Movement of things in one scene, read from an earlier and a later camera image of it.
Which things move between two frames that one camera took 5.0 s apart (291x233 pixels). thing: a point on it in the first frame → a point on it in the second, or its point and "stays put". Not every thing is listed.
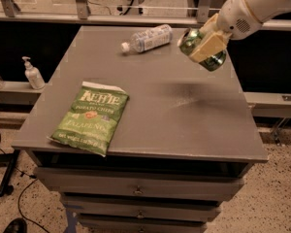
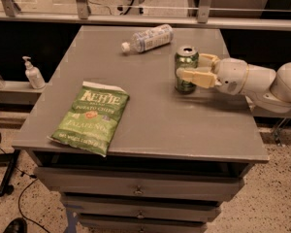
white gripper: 237,19 → 232,75
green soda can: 187,41 → 187,56
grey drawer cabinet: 183,144 stays put
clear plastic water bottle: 148,39 stays put
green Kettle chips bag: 91,117 stays put
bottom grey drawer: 90,223 stays put
